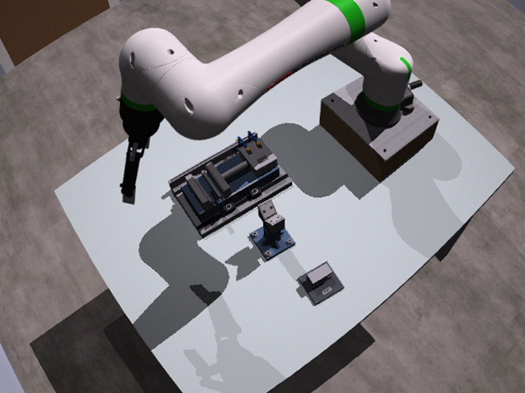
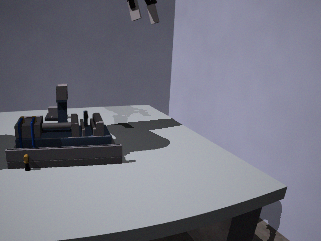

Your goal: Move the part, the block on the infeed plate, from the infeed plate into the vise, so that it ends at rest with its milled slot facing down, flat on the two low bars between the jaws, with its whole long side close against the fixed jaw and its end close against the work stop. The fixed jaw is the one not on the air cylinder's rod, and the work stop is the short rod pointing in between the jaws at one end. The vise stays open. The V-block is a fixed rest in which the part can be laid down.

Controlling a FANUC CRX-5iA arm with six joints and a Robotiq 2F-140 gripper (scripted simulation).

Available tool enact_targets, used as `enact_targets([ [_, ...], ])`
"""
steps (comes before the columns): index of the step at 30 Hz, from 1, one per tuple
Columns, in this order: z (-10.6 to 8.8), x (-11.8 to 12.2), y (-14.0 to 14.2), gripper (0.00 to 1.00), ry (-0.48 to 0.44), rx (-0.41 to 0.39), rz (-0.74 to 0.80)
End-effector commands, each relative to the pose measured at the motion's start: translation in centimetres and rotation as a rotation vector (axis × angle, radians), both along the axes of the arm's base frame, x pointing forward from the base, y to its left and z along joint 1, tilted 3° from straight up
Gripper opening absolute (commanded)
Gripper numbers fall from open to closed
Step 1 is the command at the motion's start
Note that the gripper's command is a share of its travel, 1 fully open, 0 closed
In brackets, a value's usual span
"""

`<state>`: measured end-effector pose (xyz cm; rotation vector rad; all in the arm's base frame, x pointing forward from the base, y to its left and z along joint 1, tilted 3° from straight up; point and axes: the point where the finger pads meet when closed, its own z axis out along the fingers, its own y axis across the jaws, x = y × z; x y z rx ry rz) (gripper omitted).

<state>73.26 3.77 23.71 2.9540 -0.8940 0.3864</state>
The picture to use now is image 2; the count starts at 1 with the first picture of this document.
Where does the grey block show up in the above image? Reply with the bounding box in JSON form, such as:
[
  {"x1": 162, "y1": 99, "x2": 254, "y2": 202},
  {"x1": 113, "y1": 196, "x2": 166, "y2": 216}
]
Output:
[{"x1": 48, "y1": 106, "x2": 58, "y2": 117}]

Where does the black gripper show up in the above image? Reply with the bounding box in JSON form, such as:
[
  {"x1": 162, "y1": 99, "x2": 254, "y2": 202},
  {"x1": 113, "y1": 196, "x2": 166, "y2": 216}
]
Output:
[{"x1": 127, "y1": 0, "x2": 160, "y2": 24}]

